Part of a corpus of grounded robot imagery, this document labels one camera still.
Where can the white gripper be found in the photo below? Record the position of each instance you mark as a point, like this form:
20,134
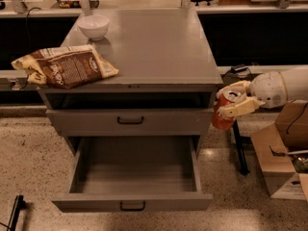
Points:
268,89

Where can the red coke can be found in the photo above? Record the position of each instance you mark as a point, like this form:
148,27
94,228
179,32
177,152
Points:
220,119

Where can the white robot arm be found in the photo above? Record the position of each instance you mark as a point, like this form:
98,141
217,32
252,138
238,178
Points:
296,83

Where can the grey drawer cabinet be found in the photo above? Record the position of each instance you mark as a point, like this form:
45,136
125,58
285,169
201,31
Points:
163,60

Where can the open grey lower drawer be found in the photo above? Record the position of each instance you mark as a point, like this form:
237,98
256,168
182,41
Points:
134,174

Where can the closed grey upper drawer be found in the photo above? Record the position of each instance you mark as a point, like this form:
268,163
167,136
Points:
130,122

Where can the black power adapter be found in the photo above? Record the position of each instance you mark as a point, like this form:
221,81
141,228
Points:
238,68

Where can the black tripod stand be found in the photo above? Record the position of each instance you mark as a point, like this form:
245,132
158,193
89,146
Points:
238,140

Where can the brown cardboard box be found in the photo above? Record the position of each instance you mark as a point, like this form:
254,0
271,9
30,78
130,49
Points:
280,150

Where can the white ceramic bowl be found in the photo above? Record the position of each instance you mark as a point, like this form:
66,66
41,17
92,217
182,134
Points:
94,27

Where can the brown chip bag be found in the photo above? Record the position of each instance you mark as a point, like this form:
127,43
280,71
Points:
65,67

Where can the black stand leg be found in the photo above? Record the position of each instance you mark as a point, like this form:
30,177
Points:
18,206

